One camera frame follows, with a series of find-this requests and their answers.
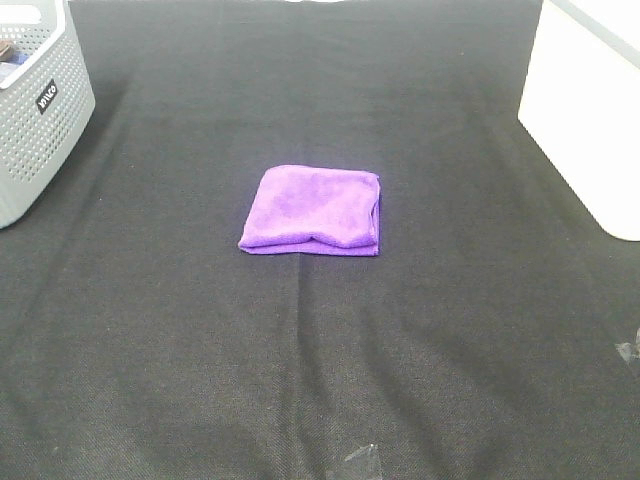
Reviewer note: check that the purple microfiber towel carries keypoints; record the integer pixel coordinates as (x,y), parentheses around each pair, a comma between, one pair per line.
(302,209)

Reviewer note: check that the black fabric table cover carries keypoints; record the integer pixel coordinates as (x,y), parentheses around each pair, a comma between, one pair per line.
(138,341)

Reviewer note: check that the clear tape piece bottom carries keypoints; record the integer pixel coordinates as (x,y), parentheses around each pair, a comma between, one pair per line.
(363,464)

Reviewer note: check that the clear tape piece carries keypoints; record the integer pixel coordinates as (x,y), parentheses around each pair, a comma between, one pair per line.
(629,353)
(363,464)

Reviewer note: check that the white plastic bin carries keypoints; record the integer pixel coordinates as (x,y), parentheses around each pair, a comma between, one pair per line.
(580,104)

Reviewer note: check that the grey perforated plastic basket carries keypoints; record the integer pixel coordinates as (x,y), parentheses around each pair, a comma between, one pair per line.
(45,104)

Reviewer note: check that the clear tape piece right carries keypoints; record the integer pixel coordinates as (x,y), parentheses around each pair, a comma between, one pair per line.
(629,353)

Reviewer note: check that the folded cloths inside basket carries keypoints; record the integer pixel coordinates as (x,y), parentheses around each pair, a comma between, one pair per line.
(11,58)

